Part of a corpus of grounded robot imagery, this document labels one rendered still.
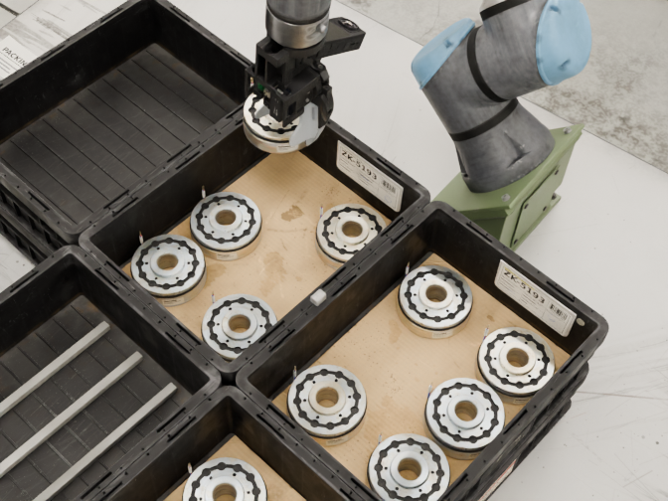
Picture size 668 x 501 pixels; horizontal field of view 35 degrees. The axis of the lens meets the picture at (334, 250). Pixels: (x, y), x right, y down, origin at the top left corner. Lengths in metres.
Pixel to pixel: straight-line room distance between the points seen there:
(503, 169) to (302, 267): 0.34
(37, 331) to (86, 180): 0.26
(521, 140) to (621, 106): 1.39
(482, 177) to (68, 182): 0.62
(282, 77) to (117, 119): 0.47
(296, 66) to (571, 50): 0.40
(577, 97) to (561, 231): 1.22
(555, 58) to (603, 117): 1.46
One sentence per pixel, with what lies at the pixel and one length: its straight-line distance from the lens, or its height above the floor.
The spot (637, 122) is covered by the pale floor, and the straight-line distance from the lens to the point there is 2.96.
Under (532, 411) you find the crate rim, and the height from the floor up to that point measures 0.93.
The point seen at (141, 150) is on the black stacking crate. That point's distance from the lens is 1.68.
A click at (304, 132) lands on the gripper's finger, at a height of 1.04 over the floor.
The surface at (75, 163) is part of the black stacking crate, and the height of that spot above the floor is 0.83.
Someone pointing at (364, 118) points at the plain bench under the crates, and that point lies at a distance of 1.89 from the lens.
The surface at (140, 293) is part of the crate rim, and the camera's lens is 1.40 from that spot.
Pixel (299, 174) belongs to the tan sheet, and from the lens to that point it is 1.63.
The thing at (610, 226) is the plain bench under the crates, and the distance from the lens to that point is 1.82.
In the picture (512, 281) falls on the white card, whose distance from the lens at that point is 1.48.
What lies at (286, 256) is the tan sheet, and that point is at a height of 0.83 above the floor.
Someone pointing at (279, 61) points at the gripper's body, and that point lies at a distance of 1.28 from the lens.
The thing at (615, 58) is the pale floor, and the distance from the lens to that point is 3.11.
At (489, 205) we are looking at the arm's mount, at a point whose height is 0.86.
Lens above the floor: 2.10
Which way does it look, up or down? 55 degrees down
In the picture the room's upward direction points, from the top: 4 degrees clockwise
